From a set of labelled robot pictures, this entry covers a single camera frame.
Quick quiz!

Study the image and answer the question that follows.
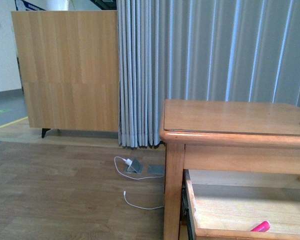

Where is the grey pleated curtain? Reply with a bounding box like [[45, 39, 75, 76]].
[[116, 0, 300, 148]]

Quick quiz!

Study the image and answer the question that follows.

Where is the pink marker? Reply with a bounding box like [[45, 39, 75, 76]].
[[250, 221, 271, 232]]

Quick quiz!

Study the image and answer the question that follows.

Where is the open metal floor socket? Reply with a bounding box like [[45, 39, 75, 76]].
[[124, 158, 143, 174]]

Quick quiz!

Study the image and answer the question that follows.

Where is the white plant pot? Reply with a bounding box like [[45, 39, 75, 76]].
[[46, 0, 70, 11]]

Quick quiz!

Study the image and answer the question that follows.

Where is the closed metal floor plate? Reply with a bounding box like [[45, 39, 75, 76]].
[[147, 164, 165, 176]]

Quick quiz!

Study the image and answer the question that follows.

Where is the wooden drawer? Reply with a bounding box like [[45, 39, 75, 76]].
[[181, 169, 300, 240]]

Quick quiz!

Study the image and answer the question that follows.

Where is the wooden nightstand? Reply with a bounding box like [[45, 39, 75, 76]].
[[159, 99, 300, 240]]

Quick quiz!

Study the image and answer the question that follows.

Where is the light wood cabinet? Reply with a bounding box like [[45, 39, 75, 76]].
[[11, 10, 119, 133]]

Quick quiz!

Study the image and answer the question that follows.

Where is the blue wall sign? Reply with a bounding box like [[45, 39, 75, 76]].
[[14, 0, 45, 11]]

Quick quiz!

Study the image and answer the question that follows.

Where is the white charger cable on floor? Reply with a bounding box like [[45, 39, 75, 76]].
[[114, 156, 165, 211]]

